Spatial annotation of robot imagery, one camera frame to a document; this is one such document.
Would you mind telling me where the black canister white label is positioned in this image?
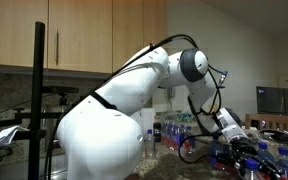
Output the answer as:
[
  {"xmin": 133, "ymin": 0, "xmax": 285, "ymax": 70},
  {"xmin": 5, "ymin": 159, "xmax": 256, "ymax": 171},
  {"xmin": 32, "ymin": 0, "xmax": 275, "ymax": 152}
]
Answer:
[{"xmin": 152, "ymin": 121, "xmax": 163, "ymax": 143}]

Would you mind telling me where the wooden dining chair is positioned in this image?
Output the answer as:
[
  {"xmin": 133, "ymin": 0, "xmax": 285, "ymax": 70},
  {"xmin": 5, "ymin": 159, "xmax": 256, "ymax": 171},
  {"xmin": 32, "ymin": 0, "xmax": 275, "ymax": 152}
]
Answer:
[{"xmin": 244, "ymin": 113, "xmax": 288, "ymax": 134}]

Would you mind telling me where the white paper towel roll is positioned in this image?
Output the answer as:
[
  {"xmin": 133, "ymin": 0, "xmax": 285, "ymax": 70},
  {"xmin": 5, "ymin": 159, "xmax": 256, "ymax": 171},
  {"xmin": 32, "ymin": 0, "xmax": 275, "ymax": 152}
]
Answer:
[{"xmin": 140, "ymin": 107, "xmax": 157, "ymax": 133}]

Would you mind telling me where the green white packet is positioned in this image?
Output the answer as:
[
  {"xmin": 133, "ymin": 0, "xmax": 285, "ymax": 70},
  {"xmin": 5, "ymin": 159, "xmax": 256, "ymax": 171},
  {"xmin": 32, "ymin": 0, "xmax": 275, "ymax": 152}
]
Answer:
[{"xmin": 176, "ymin": 112, "xmax": 196, "ymax": 123}]

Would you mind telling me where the metal cabinet handle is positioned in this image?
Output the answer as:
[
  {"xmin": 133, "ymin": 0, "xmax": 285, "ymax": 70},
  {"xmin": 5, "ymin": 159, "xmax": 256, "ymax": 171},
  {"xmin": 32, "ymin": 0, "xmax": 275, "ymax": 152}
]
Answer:
[{"xmin": 54, "ymin": 27, "xmax": 60, "ymax": 66}]

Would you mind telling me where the black strap on arm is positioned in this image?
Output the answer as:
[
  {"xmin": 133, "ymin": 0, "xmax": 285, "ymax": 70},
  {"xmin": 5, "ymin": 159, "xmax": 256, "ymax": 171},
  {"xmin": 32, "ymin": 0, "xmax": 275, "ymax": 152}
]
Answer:
[{"xmin": 89, "ymin": 90, "xmax": 118, "ymax": 111}]

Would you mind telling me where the black vertical stand pole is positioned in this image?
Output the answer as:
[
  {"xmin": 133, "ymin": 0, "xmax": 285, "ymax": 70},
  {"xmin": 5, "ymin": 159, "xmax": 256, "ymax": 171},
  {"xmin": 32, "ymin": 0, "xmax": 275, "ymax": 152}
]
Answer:
[{"xmin": 28, "ymin": 21, "xmax": 46, "ymax": 180}]

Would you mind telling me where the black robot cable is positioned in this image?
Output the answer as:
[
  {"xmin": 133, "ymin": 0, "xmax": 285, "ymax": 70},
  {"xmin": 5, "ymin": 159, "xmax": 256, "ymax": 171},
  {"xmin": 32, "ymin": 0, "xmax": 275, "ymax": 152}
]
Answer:
[{"xmin": 43, "ymin": 33, "xmax": 230, "ymax": 180}]

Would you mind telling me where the white folded paper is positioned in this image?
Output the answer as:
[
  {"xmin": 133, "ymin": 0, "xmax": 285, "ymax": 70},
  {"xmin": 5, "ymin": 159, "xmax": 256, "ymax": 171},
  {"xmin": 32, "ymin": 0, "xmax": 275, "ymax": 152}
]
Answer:
[{"xmin": 0, "ymin": 124, "xmax": 30, "ymax": 146}]

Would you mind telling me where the wooden wall cabinet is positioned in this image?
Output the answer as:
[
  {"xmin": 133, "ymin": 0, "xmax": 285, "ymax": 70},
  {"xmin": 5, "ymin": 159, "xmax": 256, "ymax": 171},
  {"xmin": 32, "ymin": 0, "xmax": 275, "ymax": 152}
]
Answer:
[{"xmin": 0, "ymin": 0, "xmax": 168, "ymax": 74}]

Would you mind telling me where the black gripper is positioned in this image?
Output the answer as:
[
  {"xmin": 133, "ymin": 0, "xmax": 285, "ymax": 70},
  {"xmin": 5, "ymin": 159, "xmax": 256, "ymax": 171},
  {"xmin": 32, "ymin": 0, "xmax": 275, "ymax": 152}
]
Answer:
[{"xmin": 228, "ymin": 134, "xmax": 282, "ymax": 179}]

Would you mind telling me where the flat screen television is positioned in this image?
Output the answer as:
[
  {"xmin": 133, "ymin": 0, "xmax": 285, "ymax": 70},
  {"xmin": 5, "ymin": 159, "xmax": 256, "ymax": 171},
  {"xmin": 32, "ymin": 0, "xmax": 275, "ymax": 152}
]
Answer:
[{"xmin": 255, "ymin": 85, "xmax": 288, "ymax": 117}]

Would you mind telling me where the black stereo camera bar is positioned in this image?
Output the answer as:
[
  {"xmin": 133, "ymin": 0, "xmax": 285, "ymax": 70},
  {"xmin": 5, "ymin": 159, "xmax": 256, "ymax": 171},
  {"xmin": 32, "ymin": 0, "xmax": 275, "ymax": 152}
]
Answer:
[{"xmin": 42, "ymin": 85, "xmax": 80, "ymax": 95}]

